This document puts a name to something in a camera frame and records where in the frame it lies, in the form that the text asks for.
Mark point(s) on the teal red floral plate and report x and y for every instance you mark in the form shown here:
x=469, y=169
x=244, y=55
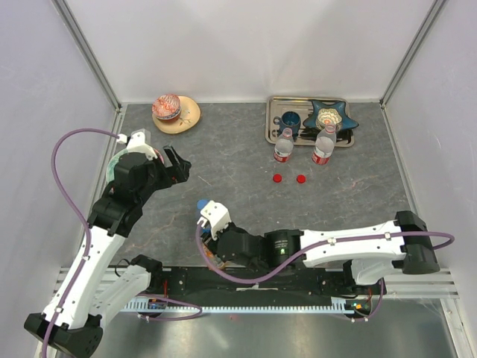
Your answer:
x=111, y=165

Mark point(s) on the small patterned bowl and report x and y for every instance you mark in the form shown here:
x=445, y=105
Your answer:
x=328, y=116

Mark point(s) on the blue ceramic cup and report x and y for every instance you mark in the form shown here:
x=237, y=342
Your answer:
x=289, y=120

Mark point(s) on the blue water bottle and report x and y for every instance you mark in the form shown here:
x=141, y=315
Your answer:
x=200, y=205

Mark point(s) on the clear bottle red cap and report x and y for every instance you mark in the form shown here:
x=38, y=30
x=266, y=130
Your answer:
x=284, y=146

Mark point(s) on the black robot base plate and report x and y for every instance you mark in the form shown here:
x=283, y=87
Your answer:
x=200, y=285

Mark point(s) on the silver metal tray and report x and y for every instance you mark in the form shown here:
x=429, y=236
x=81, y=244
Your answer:
x=277, y=105

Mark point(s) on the red patterned bowl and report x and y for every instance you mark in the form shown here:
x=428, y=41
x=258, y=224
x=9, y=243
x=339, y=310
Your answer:
x=166, y=107

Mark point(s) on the orange drink bottle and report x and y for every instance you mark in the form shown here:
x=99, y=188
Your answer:
x=214, y=259

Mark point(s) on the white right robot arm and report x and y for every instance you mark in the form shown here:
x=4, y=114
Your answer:
x=372, y=252

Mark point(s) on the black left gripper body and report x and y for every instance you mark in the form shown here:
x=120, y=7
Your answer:
x=163, y=177

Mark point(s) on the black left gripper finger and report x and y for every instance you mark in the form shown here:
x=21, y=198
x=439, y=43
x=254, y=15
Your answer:
x=180, y=174
x=171, y=155

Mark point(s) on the beige floral plate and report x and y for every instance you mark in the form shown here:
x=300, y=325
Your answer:
x=188, y=118

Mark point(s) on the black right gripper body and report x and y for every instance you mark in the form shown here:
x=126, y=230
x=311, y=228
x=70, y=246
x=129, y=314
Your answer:
x=231, y=227

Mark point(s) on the clear bottle red label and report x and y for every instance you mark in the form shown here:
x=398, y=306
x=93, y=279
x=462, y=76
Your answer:
x=324, y=145

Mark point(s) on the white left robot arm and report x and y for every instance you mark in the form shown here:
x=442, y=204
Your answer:
x=75, y=319

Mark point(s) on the blue star-shaped dish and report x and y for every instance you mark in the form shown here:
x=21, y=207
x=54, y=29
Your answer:
x=340, y=106

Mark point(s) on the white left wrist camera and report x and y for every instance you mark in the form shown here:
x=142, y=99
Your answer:
x=138, y=142

